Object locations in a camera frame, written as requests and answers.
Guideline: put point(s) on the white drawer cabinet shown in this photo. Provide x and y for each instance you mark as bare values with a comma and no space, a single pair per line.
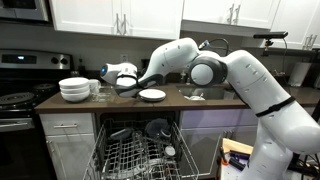
70,140

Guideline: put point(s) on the paper towel roll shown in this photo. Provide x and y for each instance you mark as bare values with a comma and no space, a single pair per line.
298,74

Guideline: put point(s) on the robot base table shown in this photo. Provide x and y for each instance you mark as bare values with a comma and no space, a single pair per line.
234,156

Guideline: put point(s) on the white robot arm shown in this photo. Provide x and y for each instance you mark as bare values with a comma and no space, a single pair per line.
284,127

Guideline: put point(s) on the wire dishwasher rack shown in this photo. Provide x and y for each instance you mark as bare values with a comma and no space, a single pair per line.
152,149

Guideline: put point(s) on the white mug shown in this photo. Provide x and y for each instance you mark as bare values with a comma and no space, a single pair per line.
94,85

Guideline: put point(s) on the clear glass jar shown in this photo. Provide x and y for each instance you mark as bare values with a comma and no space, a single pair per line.
104,94

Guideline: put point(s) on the black camera on stand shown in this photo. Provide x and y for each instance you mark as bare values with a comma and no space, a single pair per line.
271,35

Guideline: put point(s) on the white upper cabinets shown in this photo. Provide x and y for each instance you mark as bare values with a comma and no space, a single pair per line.
166,19

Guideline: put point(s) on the stacked white bowls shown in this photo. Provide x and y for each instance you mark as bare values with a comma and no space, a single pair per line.
75,89

